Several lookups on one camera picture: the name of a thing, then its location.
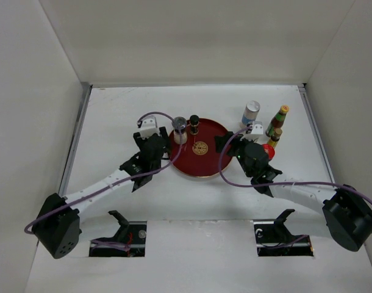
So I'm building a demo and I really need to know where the glass grinder with black top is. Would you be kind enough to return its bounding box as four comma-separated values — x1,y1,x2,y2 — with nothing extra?
172,117,187,145

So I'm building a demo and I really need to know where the small black-capped spice bottle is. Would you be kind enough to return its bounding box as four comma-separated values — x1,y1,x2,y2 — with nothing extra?
189,115,199,136

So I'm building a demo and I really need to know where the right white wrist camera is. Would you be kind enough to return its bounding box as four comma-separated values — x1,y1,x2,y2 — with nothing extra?
245,121,265,142

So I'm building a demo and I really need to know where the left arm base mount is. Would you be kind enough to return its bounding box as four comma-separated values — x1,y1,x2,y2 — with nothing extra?
88,210,148,258

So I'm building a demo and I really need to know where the small yellow-labelled bottle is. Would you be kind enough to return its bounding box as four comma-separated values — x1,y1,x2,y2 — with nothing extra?
267,128,282,148

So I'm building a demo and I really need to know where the red round tray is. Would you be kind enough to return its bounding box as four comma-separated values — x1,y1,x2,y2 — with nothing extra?
169,118,227,178

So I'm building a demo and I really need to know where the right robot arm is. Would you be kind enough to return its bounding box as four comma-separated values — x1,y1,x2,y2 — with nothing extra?
214,132,372,251

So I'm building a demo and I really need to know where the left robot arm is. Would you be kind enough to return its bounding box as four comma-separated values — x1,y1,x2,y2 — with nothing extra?
31,126,171,259

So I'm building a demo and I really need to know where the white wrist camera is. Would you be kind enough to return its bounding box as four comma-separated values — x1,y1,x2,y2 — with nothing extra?
245,121,265,142
138,115,160,139

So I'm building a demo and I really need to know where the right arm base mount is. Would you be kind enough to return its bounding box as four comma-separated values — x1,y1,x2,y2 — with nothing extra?
253,209,313,257

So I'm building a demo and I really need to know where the red sauce bottle yellow cap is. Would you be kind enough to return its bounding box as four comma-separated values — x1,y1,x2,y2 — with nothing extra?
265,105,290,137

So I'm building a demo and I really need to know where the red-capped sauce jar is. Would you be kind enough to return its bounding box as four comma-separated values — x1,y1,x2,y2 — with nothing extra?
262,143,276,161

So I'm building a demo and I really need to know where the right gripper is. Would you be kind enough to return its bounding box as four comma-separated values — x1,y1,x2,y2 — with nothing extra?
214,131,256,178

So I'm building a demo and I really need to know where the blue-labelled silver-capped shaker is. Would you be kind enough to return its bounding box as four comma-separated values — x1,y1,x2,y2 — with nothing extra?
241,101,260,127

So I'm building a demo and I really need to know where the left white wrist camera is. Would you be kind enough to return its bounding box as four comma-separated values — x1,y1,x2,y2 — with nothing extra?
138,115,160,139

